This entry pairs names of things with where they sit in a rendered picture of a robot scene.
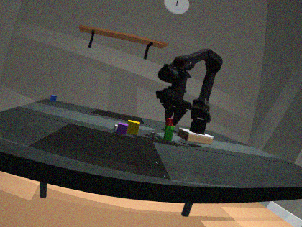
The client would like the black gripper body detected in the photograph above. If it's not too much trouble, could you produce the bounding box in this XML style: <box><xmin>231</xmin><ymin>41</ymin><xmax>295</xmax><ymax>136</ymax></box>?
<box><xmin>160</xmin><ymin>85</ymin><xmax>192</xmax><ymax>110</ymax></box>

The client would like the purple block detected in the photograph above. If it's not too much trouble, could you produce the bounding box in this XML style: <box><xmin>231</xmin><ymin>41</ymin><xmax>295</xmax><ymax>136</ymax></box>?
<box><xmin>116</xmin><ymin>123</ymin><xmax>128</xmax><ymax>135</ymax></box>

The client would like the blue cube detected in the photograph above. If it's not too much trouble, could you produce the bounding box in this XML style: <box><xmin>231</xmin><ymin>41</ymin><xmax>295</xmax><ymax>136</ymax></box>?
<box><xmin>50</xmin><ymin>95</ymin><xmax>57</xmax><ymax>102</ymax></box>

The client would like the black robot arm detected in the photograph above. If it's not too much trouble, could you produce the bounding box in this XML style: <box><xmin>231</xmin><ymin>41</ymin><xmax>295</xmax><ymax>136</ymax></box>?
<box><xmin>156</xmin><ymin>48</ymin><xmax>223</xmax><ymax>135</ymax></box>

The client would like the red block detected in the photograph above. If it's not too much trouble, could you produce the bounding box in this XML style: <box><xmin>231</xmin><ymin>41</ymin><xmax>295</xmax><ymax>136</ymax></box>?
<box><xmin>165</xmin><ymin>118</ymin><xmax>175</xmax><ymax>127</ymax></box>

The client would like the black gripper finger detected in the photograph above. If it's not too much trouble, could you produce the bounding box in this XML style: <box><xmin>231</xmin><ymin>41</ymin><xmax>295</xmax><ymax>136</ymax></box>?
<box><xmin>162</xmin><ymin>104</ymin><xmax>174</xmax><ymax>122</ymax></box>
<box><xmin>172</xmin><ymin>107</ymin><xmax>188</xmax><ymax>126</ymax></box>

